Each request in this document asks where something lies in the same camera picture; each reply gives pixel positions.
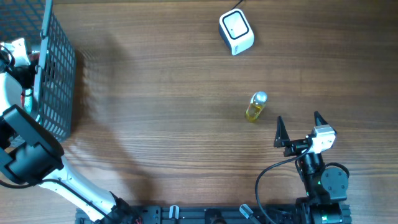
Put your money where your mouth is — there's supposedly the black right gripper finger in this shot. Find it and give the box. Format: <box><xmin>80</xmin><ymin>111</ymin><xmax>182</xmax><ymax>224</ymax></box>
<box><xmin>274</xmin><ymin>116</ymin><xmax>290</xmax><ymax>147</ymax></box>
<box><xmin>314</xmin><ymin>111</ymin><xmax>328</xmax><ymax>126</ymax></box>

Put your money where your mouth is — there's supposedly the teal wipes packet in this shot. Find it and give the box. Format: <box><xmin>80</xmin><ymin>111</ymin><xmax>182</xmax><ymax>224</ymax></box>
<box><xmin>24</xmin><ymin>88</ymin><xmax>34</xmax><ymax>114</ymax></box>

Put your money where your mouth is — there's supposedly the yellow dish soap bottle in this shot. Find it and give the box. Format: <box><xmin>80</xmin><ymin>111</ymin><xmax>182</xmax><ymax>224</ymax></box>
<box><xmin>245</xmin><ymin>91</ymin><xmax>268</xmax><ymax>122</ymax></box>

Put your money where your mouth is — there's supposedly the red patterned small carton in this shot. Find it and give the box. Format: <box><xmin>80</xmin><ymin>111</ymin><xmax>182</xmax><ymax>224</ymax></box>
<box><xmin>29</xmin><ymin>52</ymin><xmax>40</xmax><ymax>65</ymax></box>

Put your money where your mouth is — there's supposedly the red stick packet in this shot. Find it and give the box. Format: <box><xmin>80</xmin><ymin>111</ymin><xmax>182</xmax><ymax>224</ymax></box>
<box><xmin>21</xmin><ymin>90</ymin><xmax>25</xmax><ymax>108</ymax></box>

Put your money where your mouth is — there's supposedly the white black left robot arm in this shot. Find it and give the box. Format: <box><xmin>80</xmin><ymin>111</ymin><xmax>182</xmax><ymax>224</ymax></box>
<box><xmin>1</xmin><ymin>105</ymin><xmax>140</xmax><ymax>223</ymax></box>

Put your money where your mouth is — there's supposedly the white barcode scanner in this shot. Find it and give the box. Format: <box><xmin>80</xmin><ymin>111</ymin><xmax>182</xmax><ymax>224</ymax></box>
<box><xmin>218</xmin><ymin>9</ymin><xmax>254</xmax><ymax>55</ymax></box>

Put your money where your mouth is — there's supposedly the dark grey mesh basket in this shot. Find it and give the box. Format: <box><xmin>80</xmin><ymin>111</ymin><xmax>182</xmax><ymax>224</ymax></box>
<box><xmin>1</xmin><ymin>1</ymin><xmax>76</xmax><ymax>142</ymax></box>

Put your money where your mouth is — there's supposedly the black left camera cable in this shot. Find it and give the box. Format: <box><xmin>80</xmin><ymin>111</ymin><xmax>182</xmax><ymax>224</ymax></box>
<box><xmin>0</xmin><ymin>45</ymin><xmax>106</xmax><ymax>218</ymax></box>

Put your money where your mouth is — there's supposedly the black camera cable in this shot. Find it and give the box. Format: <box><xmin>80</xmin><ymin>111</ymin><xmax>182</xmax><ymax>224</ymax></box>
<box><xmin>0</xmin><ymin>45</ymin><xmax>106</xmax><ymax>218</ymax></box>
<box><xmin>254</xmin><ymin>138</ymin><xmax>313</xmax><ymax>224</ymax></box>

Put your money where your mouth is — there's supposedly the black right camera cable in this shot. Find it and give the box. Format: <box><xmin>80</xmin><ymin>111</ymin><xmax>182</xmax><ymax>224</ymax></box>
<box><xmin>254</xmin><ymin>138</ymin><xmax>313</xmax><ymax>224</ymax></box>

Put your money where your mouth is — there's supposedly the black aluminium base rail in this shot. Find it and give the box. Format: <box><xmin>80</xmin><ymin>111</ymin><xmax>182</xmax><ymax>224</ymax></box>
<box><xmin>75</xmin><ymin>203</ymin><xmax>353</xmax><ymax>224</ymax></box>

